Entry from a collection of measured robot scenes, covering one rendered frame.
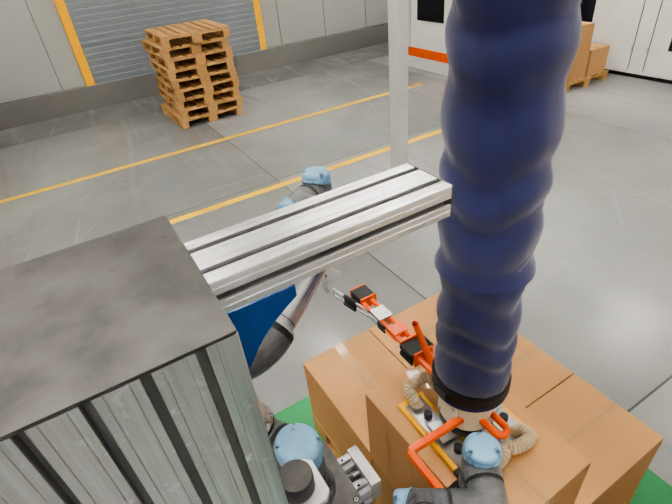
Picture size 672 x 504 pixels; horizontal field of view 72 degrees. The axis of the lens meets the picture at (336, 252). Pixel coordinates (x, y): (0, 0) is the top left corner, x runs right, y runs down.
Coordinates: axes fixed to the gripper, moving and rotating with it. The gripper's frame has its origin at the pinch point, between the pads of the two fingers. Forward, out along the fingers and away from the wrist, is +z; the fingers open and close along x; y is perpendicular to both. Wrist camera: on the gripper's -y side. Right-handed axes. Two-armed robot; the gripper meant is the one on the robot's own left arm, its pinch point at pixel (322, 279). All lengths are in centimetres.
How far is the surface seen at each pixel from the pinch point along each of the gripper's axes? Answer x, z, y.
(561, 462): -43, 50, 61
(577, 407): -3, 90, 101
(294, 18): 983, 59, 72
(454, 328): -30.1, -0.6, 29.8
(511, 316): -33, -4, 43
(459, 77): -28, -62, 28
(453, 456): -36, 47, 30
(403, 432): -23, 50, 18
